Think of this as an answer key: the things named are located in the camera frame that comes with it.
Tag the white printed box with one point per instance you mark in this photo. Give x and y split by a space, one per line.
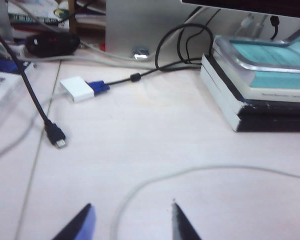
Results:
2 95

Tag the black book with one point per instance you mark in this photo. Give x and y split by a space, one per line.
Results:
277 125
277 108

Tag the brown wooden shelf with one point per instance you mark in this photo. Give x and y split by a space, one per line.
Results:
72 17

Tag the white book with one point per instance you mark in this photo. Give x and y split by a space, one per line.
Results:
277 95

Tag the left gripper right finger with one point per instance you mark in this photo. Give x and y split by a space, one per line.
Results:
182 230

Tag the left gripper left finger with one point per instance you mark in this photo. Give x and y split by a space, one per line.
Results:
77 227

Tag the printed magazine stack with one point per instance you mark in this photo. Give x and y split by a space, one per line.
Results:
20 18

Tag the silver teal monitor stand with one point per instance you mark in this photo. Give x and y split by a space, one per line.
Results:
245 65

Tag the teal book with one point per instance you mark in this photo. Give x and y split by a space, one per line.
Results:
277 81

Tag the large black AOC monitor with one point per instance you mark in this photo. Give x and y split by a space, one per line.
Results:
240 5

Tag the chrome divider foot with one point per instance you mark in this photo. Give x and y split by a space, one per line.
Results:
140 53

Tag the black rounded device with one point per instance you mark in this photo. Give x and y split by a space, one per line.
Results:
50 43

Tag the dark blue box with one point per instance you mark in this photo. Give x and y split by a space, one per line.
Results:
12 66

